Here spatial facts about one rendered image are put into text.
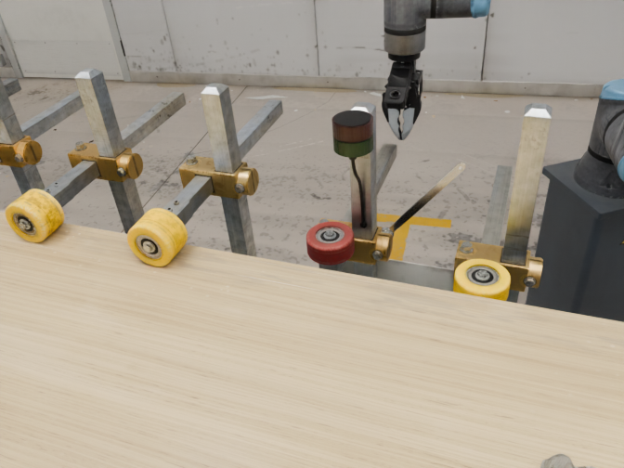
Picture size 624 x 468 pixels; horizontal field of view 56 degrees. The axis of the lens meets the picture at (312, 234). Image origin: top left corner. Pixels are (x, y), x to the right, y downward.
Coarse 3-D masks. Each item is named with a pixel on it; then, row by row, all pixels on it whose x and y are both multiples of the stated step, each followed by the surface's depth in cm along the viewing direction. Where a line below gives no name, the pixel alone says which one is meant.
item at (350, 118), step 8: (344, 112) 86; (352, 112) 86; (360, 112) 86; (336, 120) 84; (344, 120) 84; (352, 120) 84; (360, 120) 84; (368, 120) 84; (352, 160) 88; (352, 168) 89; (360, 184) 93; (360, 192) 94; (360, 200) 95; (360, 224) 99
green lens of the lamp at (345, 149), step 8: (336, 144) 85; (344, 144) 84; (352, 144) 84; (360, 144) 84; (368, 144) 85; (336, 152) 86; (344, 152) 85; (352, 152) 84; (360, 152) 85; (368, 152) 85
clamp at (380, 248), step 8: (376, 232) 102; (360, 240) 101; (368, 240) 100; (376, 240) 100; (384, 240) 100; (392, 240) 104; (360, 248) 101; (368, 248) 101; (376, 248) 101; (384, 248) 100; (352, 256) 103; (360, 256) 103; (368, 256) 102; (376, 256) 100; (384, 256) 101
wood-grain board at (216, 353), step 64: (0, 256) 99; (64, 256) 98; (128, 256) 97; (192, 256) 95; (0, 320) 86; (64, 320) 85; (128, 320) 84; (192, 320) 83; (256, 320) 82; (320, 320) 81; (384, 320) 81; (448, 320) 80; (512, 320) 79; (576, 320) 78; (0, 384) 76; (64, 384) 76; (128, 384) 75; (192, 384) 74; (256, 384) 73; (320, 384) 72; (384, 384) 72; (448, 384) 71; (512, 384) 70; (576, 384) 70; (0, 448) 68; (64, 448) 68; (128, 448) 67; (192, 448) 66; (256, 448) 66; (320, 448) 65; (384, 448) 65; (448, 448) 64; (512, 448) 64; (576, 448) 63
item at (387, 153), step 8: (384, 144) 130; (392, 144) 130; (384, 152) 127; (392, 152) 127; (376, 160) 124; (384, 160) 124; (392, 160) 127; (376, 168) 122; (384, 168) 122; (376, 176) 119; (384, 176) 123; (376, 184) 117; (376, 192) 118; (344, 216) 108; (320, 264) 98
